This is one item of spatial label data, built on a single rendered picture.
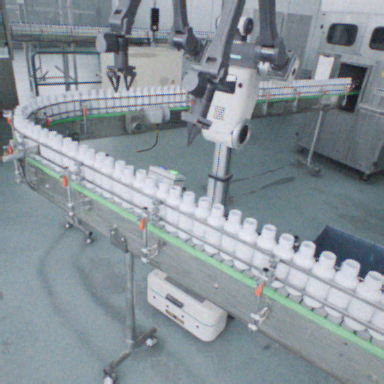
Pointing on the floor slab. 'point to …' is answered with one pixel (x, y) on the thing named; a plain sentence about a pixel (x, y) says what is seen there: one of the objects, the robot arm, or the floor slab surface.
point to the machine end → (354, 131)
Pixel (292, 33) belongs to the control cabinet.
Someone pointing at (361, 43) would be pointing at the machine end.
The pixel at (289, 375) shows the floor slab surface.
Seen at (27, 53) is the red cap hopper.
